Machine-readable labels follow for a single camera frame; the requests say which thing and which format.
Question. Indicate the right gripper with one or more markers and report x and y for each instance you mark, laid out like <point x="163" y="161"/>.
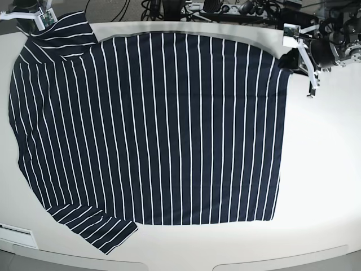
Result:
<point x="29" y="26"/>

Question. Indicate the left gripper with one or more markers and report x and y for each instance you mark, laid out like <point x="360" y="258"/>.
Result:
<point x="324" y="53"/>

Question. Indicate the navy white striped T-shirt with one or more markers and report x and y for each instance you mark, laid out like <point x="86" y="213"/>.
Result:
<point x="153" y="129"/>

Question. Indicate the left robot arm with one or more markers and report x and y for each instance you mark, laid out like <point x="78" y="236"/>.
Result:
<point x="339" y="40"/>

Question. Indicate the white power strip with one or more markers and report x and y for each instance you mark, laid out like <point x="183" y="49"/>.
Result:
<point x="231" y="9"/>

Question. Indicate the black equipment stand background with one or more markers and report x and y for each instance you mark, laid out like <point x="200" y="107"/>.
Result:
<point x="172" y="9"/>

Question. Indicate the white label sticker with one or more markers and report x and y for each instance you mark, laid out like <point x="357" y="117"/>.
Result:
<point x="18" y="236"/>

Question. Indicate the black cable bundle background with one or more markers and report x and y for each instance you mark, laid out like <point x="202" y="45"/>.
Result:
<point x="153" y="10"/>

